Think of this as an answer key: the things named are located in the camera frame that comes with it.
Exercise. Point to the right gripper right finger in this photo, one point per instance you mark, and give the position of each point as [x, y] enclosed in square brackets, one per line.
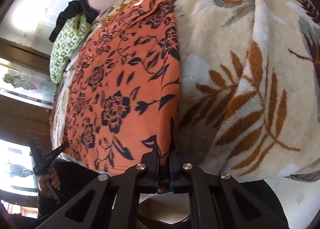
[219, 201]

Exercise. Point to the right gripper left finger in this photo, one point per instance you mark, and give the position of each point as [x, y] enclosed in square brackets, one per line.
[109, 201]

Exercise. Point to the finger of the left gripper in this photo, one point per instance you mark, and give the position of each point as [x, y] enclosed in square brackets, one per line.
[56, 152]

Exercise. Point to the orange black floral blouse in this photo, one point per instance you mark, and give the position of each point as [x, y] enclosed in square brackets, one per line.
[124, 95]

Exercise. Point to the person left hand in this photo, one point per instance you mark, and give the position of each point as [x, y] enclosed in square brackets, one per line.
[49, 183]

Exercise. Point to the wooden stained glass door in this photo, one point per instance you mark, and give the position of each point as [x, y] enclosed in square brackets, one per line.
[21, 121]

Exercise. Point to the green white checkered pillow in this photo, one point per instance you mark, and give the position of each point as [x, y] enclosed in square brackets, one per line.
[66, 45]

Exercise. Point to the black garment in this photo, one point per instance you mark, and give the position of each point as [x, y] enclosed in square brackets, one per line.
[75, 7]

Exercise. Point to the leaf pattern fleece blanket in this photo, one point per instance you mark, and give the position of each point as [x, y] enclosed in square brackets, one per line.
[249, 98]

